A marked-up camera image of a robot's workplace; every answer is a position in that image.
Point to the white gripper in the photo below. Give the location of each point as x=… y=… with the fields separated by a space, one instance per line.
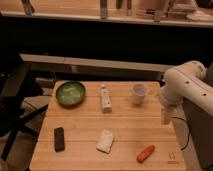
x=168 y=99

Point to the orange red pepper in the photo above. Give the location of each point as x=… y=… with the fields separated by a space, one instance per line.
x=144 y=154

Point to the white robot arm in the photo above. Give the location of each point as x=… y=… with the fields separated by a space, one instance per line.
x=185 y=81

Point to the grey robot base column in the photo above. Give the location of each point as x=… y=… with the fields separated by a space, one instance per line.
x=199 y=114

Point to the green ceramic bowl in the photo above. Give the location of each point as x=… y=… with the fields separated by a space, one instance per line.
x=70 y=93

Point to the white paper cup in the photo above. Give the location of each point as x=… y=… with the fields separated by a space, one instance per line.
x=139 y=92

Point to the white tube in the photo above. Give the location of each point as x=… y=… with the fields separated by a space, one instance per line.
x=105 y=100

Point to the white sponge block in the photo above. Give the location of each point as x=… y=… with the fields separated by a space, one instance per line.
x=105 y=142

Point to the black rectangular remote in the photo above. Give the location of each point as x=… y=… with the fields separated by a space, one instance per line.
x=59 y=143

